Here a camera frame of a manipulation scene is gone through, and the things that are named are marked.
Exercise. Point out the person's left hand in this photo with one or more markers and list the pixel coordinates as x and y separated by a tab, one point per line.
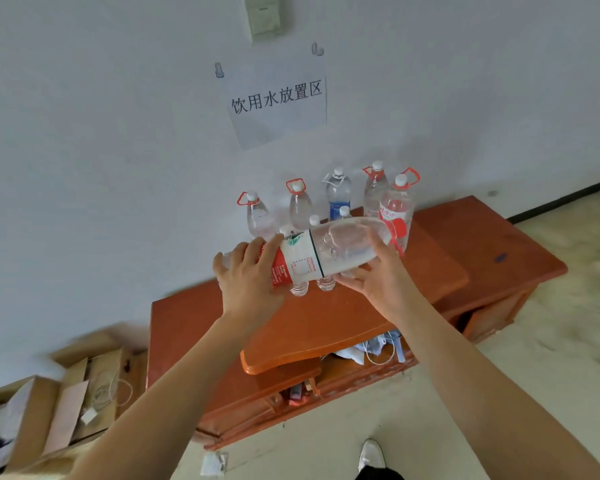
247	289

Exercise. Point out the person's right hand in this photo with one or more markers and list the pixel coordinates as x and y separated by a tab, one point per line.
390	284

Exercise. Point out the row of small water bottles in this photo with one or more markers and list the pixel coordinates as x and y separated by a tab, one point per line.
300	289

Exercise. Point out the red label red cap bottle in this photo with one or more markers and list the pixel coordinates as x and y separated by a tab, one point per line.
330	249

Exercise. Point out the orange wooden cabinet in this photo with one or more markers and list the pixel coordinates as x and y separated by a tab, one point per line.
480	244

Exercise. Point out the blue-label Aquafina bottle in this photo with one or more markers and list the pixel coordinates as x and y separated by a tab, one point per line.
339	194

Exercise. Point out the person's right forearm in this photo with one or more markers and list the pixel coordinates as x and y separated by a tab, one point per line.
490	404

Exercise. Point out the person's left forearm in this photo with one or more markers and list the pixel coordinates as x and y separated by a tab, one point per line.
170	409

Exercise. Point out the person's white shoe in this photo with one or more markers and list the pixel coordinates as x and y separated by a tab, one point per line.
371	454

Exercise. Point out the person's black trousers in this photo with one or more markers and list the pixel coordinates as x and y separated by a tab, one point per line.
380	473

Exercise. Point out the pile of white papers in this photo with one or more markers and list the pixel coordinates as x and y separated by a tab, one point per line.
360	352

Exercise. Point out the open cardboard box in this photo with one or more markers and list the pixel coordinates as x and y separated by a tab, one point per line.
105	364
35	409

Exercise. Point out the white paper sign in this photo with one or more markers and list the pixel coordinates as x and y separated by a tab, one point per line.
275	124

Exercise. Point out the crumpled white paper scrap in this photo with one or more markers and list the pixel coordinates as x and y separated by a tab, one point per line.
214	464

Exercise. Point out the transparent adhesive clip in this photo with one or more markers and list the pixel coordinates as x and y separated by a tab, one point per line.
219	70
317	49

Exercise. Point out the labelled cardboard box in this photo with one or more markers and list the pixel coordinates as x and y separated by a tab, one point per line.
55	459

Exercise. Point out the white wall switch plate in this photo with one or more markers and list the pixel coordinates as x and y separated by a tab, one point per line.
261	17

